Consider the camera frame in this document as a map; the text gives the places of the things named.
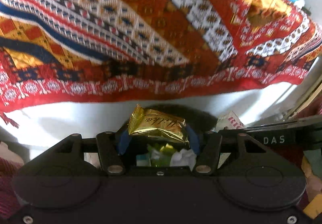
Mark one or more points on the white paper scrap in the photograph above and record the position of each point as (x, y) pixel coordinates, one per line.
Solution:
(229, 121)

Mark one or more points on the red patterned tablecloth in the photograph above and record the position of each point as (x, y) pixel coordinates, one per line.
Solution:
(119, 50)

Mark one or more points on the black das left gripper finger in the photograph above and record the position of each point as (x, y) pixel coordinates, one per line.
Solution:
(303, 133)

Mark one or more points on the white tissue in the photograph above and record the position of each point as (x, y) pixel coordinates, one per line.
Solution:
(183, 158)

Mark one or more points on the green plastic wrapper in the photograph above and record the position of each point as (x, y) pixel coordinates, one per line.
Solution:
(160, 155)

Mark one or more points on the gold candy wrapper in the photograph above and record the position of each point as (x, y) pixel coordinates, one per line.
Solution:
(157, 125)

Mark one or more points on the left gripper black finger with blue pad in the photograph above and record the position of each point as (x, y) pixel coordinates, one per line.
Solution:
(111, 159)
(207, 147)

